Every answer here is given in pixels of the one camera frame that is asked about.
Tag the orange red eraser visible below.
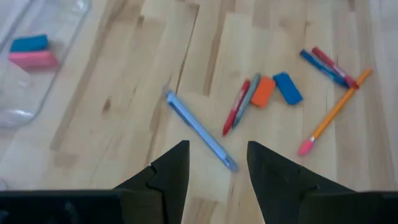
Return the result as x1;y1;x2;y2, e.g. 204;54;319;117
250;76;277;109

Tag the grey crayon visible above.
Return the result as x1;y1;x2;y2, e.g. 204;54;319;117
232;73;262;128

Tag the blue marker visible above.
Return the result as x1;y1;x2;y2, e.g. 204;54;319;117
299;49;351;89

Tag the orange pencil pink eraser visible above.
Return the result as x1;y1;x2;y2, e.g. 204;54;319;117
297;68;373;157

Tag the red crayon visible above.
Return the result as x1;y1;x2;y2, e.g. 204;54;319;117
311;46;360;90
222;79;251;137

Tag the light blue pen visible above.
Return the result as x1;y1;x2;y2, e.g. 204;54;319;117
164;88;239;173

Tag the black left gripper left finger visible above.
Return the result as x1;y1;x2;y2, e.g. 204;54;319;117
113;140;190;224

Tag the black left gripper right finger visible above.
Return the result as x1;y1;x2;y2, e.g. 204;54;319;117
247;141;318;224

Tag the clear plastic bin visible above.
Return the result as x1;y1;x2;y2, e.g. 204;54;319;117
0;0;93;129

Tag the blue eraser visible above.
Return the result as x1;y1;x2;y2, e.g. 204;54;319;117
272;72;304;106
9;34;50;53

